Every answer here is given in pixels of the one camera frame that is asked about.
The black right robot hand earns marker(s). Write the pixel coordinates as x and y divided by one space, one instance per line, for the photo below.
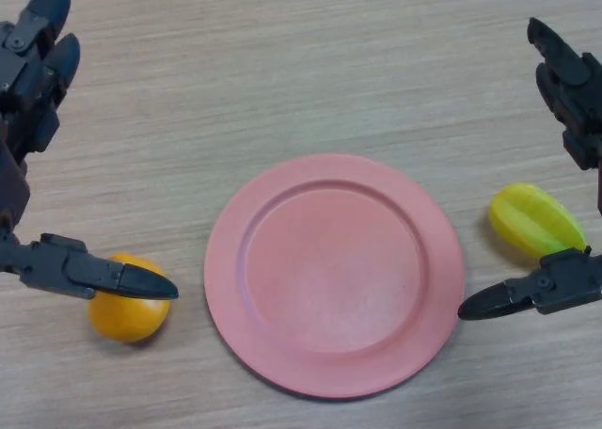
571 100

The pink round plate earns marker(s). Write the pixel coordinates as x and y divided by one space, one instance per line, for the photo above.
334 276

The yellow green starfruit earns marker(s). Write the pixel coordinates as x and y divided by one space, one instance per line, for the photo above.
533 217

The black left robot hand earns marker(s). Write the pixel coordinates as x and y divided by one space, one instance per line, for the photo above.
28 78

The yellow orange pear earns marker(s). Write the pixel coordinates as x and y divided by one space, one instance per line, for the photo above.
129 316

